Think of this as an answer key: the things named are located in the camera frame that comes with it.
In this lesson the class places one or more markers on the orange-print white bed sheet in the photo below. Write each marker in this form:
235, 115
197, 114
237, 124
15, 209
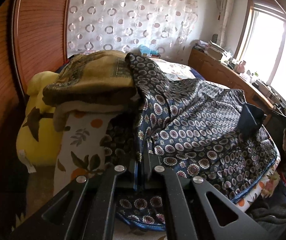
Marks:
81, 152

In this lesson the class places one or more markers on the olive brown folded blanket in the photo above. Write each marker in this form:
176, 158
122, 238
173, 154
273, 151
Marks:
100, 82

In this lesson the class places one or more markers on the stack of books and papers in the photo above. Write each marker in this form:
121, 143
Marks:
213, 50

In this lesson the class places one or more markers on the navy medallion-patterned silk shirt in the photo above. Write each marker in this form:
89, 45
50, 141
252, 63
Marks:
192, 127

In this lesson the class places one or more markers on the blue tissue box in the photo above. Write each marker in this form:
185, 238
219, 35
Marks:
147, 52

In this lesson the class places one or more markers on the bright window with frame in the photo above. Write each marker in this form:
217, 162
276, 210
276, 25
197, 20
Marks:
262, 46

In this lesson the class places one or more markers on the white circle-patterned curtain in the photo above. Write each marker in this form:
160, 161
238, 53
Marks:
164, 26

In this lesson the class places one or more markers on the pink figurine on sideboard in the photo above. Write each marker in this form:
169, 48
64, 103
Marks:
241, 67

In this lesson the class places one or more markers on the wooden sideboard cabinet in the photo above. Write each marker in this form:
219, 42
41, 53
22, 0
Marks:
216, 72

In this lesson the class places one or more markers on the yellow plush pillow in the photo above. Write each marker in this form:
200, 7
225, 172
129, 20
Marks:
37, 143

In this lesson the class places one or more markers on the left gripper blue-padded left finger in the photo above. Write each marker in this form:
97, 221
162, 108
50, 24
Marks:
84, 209

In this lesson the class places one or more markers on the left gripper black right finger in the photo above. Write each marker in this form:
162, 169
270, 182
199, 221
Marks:
194, 209

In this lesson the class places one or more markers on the floral pink quilt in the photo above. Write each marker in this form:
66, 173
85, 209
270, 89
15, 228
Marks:
177, 71

